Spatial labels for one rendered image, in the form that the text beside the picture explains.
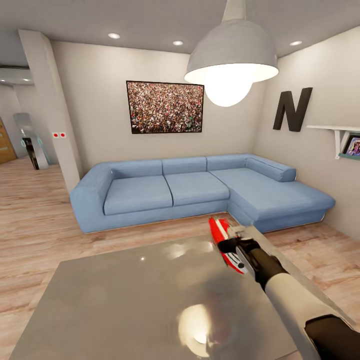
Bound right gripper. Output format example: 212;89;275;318
218;235;241;254

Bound radio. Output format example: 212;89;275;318
208;217;249;275

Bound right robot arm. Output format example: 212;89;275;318
218;225;360;360

